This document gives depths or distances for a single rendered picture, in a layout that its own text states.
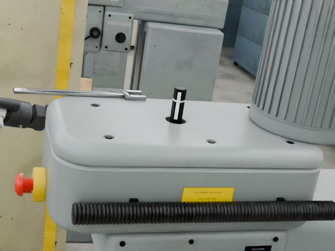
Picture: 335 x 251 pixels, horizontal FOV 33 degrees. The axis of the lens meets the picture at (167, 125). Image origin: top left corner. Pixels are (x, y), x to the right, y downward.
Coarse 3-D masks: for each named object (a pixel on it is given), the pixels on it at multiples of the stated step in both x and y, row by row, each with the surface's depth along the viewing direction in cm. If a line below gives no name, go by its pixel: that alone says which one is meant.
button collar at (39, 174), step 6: (36, 168) 96; (42, 168) 97; (36, 174) 95; (42, 174) 95; (36, 180) 94; (42, 180) 95; (36, 186) 94; (42, 186) 95; (36, 192) 94; (42, 192) 95; (36, 198) 95; (42, 198) 95
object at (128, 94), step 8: (16, 88) 101; (24, 88) 102; (32, 88) 102; (40, 88) 103; (88, 96) 104; (96, 96) 105; (104, 96) 105; (112, 96) 106; (120, 96) 106; (128, 96) 106; (136, 96) 106; (144, 96) 107
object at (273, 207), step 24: (72, 216) 84; (96, 216) 83; (120, 216) 85; (144, 216) 86; (168, 216) 87; (192, 216) 88; (216, 216) 89; (240, 216) 90; (264, 216) 92; (288, 216) 93; (312, 216) 95
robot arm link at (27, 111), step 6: (24, 102) 181; (24, 108) 178; (30, 108) 180; (36, 108) 182; (42, 108) 183; (24, 114) 178; (30, 114) 179; (36, 114) 181; (42, 114) 182; (24, 120) 179; (30, 120) 180; (36, 120) 183; (42, 120) 184; (18, 126) 180; (24, 126) 181; (30, 126) 186; (36, 126) 187; (42, 126) 187
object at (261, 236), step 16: (96, 240) 101; (112, 240) 92; (128, 240) 92; (144, 240) 93; (160, 240) 94; (176, 240) 95; (192, 240) 95; (208, 240) 97; (224, 240) 98; (240, 240) 98; (256, 240) 99; (272, 240) 100
